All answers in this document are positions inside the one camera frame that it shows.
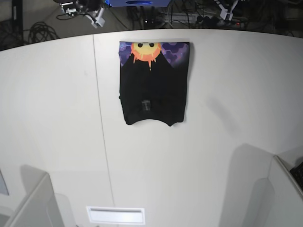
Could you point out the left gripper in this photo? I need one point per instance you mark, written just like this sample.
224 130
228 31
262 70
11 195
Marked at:
229 5

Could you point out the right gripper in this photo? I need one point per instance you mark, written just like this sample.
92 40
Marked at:
80 7

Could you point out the black T-shirt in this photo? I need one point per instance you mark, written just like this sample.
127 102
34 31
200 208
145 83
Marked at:
153 81

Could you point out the blue box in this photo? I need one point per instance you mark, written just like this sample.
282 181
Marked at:
128 3

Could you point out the white power strip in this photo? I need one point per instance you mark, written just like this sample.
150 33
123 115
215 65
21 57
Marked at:
196 21

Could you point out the black keyboard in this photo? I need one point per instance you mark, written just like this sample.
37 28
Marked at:
297 173

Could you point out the white right partition panel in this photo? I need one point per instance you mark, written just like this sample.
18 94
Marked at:
278 199

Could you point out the white partition panel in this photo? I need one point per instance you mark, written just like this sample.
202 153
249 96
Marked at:
278 199
28 199

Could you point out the white left partition panel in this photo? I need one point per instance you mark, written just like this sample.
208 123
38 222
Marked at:
28 199

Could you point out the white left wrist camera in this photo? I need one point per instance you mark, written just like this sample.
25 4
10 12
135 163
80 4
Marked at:
226 15

